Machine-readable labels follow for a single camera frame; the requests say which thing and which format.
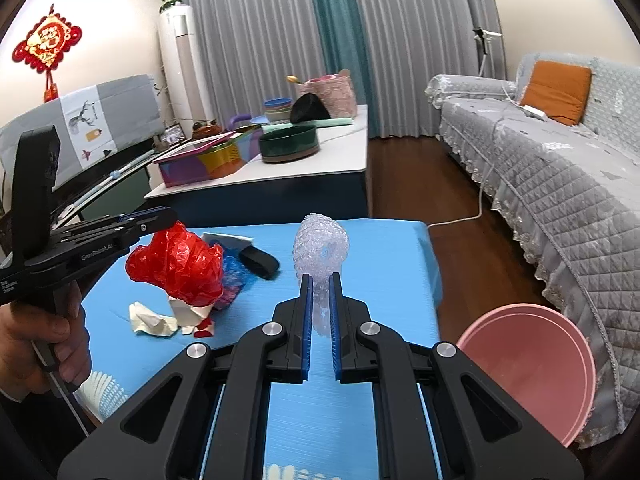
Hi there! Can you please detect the colourful storage box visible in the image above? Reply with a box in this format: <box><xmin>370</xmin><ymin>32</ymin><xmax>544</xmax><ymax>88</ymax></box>
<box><xmin>152</xmin><ymin>130</ymin><xmax>263</xmax><ymax>188</ymax></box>

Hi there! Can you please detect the grey television dust cover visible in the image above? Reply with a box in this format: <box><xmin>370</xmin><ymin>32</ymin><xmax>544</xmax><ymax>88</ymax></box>
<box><xmin>0</xmin><ymin>74</ymin><xmax>163</xmax><ymax>181</ymax></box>

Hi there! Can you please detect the person's left hand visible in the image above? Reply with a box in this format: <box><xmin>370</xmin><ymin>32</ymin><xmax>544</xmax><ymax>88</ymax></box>
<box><xmin>0</xmin><ymin>285</ymin><xmax>93</xmax><ymax>401</ymax></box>

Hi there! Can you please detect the silver foil bag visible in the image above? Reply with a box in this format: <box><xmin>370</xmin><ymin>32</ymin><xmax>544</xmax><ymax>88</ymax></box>
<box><xmin>202</xmin><ymin>231</ymin><xmax>253</xmax><ymax>256</ymax></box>

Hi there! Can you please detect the white top coffee table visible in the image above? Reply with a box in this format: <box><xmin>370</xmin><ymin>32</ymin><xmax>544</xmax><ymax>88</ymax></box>
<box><xmin>144</xmin><ymin>105</ymin><xmax>371</xmax><ymax>226</ymax></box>

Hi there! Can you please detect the red knot wall decoration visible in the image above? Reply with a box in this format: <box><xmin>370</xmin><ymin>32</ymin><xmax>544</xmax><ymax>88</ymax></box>
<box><xmin>11</xmin><ymin>4</ymin><xmax>83</xmax><ymax>103</ymax></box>

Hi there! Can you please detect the white floor lamp stand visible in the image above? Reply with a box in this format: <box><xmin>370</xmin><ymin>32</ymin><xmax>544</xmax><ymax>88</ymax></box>
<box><xmin>472</xmin><ymin>26</ymin><xmax>502</xmax><ymax>78</ymax></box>

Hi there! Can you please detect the black television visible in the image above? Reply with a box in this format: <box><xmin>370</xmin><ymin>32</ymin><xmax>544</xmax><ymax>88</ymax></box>
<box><xmin>50</xmin><ymin>145</ymin><xmax>157</xmax><ymax>213</ymax></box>

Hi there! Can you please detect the grey curtain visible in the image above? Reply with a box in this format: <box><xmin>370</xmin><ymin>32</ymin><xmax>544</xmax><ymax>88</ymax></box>
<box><xmin>350</xmin><ymin>0</ymin><xmax>506</xmax><ymax>138</ymax></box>
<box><xmin>172</xmin><ymin>0</ymin><xmax>326</xmax><ymax>126</ymax></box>

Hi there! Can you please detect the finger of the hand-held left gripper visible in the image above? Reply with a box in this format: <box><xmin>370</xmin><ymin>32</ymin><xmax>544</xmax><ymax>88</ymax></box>
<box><xmin>127</xmin><ymin>227</ymin><xmax>169</xmax><ymax>249</ymax></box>
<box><xmin>119</xmin><ymin>206</ymin><xmax>179</xmax><ymax>232</ymax></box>

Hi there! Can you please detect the dark green round tin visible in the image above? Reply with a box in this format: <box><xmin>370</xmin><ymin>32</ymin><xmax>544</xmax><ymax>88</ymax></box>
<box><xmin>258</xmin><ymin>125</ymin><xmax>320</xmax><ymax>164</ymax></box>

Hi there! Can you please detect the grey quilted sofa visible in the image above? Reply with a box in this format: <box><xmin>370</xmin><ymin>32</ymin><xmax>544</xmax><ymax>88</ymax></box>
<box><xmin>425</xmin><ymin>51</ymin><xmax>640</xmax><ymax>451</ymax></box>

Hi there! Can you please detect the clear bubble wrap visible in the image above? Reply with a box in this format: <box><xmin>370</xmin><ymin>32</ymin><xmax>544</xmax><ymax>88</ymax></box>
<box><xmin>292</xmin><ymin>213</ymin><xmax>351</xmax><ymax>338</ymax></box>

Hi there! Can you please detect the white paper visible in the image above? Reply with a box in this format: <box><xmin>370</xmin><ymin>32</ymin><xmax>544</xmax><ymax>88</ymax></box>
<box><xmin>128</xmin><ymin>301</ymin><xmax>178</xmax><ymax>337</ymax></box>

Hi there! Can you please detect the torn red white carton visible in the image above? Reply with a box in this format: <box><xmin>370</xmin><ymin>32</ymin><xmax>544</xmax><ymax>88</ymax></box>
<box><xmin>167</xmin><ymin>296</ymin><xmax>217</xmax><ymax>339</ymax></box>

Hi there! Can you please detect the black case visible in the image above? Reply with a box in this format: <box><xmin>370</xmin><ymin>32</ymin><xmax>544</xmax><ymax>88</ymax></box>
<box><xmin>239</xmin><ymin>246</ymin><xmax>280</xmax><ymax>280</ymax></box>

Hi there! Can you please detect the orange cushion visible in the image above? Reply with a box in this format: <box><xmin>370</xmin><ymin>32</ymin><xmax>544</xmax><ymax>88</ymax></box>
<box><xmin>520</xmin><ymin>60</ymin><xmax>592</xmax><ymax>127</ymax></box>

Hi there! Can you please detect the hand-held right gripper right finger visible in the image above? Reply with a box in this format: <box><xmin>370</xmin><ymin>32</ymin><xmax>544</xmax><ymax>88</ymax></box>
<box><xmin>330</xmin><ymin>271</ymin><xmax>585</xmax><ymax>480</ymax></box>

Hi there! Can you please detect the white power cable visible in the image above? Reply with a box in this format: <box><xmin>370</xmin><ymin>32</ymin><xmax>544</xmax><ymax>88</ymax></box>
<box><xmin>427</xmin><ymin>85</ymin><xmax>518</xmax><ymax>231</ymax></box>

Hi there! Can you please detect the pink plastic bin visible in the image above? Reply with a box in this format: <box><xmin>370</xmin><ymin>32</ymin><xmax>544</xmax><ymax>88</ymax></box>
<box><xmin>455</xmin><ymin>304</ymin><xmax>597</xmax><ymax>448</ymax></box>

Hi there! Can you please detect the black hat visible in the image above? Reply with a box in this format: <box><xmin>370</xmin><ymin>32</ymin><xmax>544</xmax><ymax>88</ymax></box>
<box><xmin>290</xmin><ymin>92</ymin><xmax>331</xmax><ymax>125</ymax></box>

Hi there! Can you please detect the blue plastic bag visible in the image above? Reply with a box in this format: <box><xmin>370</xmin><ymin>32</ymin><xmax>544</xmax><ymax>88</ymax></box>
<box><xmin>215</xmin><ymin>255</ymin><xmax>258</xmax><ymax>311</ymax></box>

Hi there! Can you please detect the mint green mat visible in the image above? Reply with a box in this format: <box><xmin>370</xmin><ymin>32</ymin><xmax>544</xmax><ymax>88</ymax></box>
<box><xmin>260</xmin><ymin>117</ymin><xmax>355</xmax><ymax>136</ymax></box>

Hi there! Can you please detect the teal curtain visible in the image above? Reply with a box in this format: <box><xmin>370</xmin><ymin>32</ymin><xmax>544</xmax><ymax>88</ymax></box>
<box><xmin>305</xmin><ymin>0</ymin><xmax>381</xmax><ymax>138</ymax></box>

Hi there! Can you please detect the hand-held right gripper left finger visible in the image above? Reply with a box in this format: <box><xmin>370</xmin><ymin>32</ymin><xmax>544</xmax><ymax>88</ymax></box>
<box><xmin>57</xmin><ymin>272</ymin><xmax>314</xmax><ymax>480</ymax></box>

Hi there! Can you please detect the white standing air conditioner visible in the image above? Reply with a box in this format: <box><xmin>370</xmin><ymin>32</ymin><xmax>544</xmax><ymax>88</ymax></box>
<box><xmin>157</xmin><ymin>4</ymin><xmax>216</xmax><ymax>126</ymax></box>

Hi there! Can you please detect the pink fabric basket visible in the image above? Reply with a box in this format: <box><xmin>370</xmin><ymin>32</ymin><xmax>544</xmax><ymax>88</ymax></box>
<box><xmin>295</xmin><ymin>69</ymin><xmax>357</xmax><ymax>121</ymax></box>

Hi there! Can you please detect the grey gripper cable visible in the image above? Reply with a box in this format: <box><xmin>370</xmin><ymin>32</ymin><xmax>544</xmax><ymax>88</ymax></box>
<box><xmin>32</xmin><ymin>342</ymin><xmax>96</xmax><ymax>436</ymax></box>

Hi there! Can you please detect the red plastic bag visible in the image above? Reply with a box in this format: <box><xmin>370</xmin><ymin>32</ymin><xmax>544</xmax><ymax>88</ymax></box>
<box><xmin>125</xmin><ymin>225</ymin><xmax>225</xmax><ymax>307</ymax></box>

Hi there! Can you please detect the stack of plastic bowls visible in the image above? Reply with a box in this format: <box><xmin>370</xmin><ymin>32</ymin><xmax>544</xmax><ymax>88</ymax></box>
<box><xmin>263</xmin><ymin>97</ymin><xmax>293</xmax><ymax>123</ymax></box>

